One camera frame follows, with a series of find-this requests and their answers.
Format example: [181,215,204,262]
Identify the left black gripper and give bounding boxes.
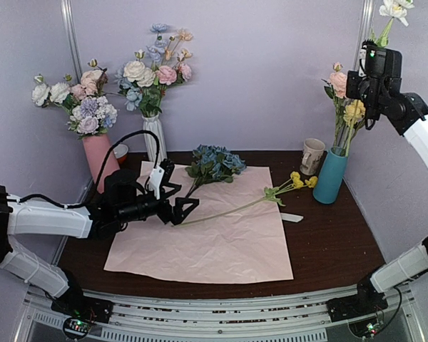
[116,183,199,225]

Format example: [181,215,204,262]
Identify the pink peony stem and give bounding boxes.
[324,62,349,156]

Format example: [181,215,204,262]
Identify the cream yellow rose stem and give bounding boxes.
[343,100,366,157]

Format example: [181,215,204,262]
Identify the blue hydrangea stem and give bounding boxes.
[185,145,247,198]

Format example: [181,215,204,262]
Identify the white carnation stem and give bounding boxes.
[374,0,414,48]

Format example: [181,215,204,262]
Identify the pink wrapping paper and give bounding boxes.
[103,167,293,284]

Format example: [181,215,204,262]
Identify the cream printed ribbon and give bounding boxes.
[280,213,304,223]

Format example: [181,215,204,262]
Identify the small yellow flower stem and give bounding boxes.
[174,171,318,227]

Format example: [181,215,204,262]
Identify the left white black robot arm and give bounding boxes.
[0,167,199,323]

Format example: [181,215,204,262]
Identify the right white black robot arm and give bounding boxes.
[326,43,428,322]

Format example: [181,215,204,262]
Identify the white ribbed vase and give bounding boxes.
[143,114,167,164]

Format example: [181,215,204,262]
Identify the pink vase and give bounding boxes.
[82,134,120,194]

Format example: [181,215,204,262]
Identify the pastel flowers in pink vase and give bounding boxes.
[31,58,118,139]

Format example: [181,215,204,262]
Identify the pastel flowers in white vase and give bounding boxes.
[116,23,193,118]

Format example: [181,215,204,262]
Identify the teal vase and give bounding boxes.
[312,147,347,204]

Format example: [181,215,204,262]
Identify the red white bowl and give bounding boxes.
[113,143,129,165]

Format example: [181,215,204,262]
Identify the cream floral mug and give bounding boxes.
[300,138,325,176]

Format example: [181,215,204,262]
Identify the left round status board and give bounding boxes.
[62,317,95,340]

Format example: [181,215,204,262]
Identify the round status board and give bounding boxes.
[347,314,389,340]
[62,317,95,340]

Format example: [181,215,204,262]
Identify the right round status board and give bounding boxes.
[347,314,389,340]

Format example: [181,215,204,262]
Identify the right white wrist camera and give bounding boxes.
[359,39,377,76]

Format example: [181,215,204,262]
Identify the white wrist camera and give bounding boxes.
[146,159,175,200]
[359,39,377,76]

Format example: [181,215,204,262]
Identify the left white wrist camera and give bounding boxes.
[146,159,175,200]

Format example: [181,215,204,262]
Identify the right aluminium post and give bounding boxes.
[334,0,375,147]

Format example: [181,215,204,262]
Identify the aluminium post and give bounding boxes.
[61,0,82,81]
[334,0,375,147]

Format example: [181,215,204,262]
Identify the left black cable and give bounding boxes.
[6,130,162,211]

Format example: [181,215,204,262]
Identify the aluminium rail base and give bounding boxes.
[11,286,428,341]

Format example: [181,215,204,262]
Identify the left aluminium post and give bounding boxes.
[61,0,82,81]

